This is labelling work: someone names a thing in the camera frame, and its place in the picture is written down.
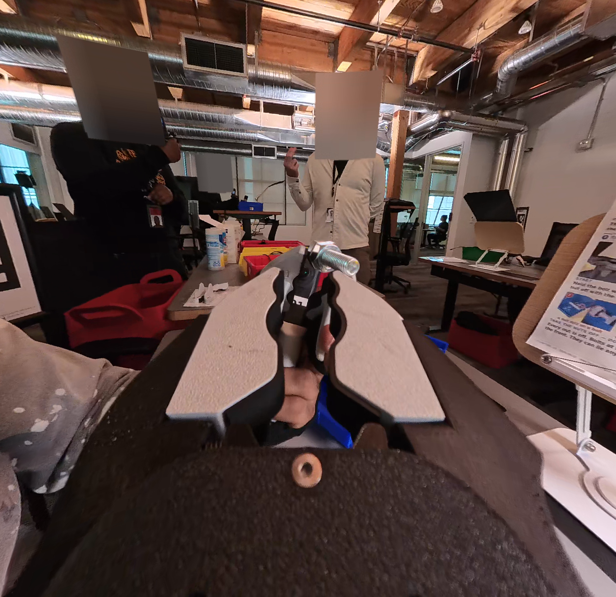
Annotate framed marker poster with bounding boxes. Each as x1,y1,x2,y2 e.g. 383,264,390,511
0,193,43,322

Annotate person's left hand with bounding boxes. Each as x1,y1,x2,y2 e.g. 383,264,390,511
272,324,338,430

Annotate white wipes canister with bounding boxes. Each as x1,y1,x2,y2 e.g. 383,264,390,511
219,220,243,264
205,227,227,271

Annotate red bag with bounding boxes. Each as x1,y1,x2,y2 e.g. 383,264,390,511
447,311,519,370

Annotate black office chair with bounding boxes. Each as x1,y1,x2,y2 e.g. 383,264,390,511
374,198,417,293

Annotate steel hex bolt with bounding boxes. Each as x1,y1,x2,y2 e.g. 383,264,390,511
315,245,361,276

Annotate white air vent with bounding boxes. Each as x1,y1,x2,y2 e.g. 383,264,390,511
179,32,249,78

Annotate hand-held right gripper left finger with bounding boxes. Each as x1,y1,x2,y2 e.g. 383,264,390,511
165,268,287,434

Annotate printed instruction sheet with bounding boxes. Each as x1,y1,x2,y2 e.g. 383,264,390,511
526,211,616,372

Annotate black flag panel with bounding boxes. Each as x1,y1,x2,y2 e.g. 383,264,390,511
463,189,519,223

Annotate silver air duct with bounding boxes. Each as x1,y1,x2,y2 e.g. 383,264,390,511
496,17,590,97

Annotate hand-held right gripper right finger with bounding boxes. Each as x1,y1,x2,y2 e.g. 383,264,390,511
327,271,447,425

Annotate wooden board stand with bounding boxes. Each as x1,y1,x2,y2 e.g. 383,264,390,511
469,220,526,272

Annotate steel hex nut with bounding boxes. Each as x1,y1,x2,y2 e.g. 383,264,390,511
308,241,340,266

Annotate green plastic bin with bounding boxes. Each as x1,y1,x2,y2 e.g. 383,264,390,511
462,246,506,265

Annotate black monitor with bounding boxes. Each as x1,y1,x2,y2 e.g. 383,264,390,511
535,221,579,269

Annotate yellow plastic bin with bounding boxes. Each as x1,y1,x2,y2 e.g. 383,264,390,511
239,246,290,270

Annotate person's torso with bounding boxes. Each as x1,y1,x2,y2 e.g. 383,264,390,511
0,455,46,593

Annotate white paper packets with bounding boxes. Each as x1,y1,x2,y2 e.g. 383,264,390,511
184,281,230,308

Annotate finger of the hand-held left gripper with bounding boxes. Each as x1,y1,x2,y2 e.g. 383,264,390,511
262,246,310,290

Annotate red tote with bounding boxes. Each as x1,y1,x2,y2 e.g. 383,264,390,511
64,269,186,354

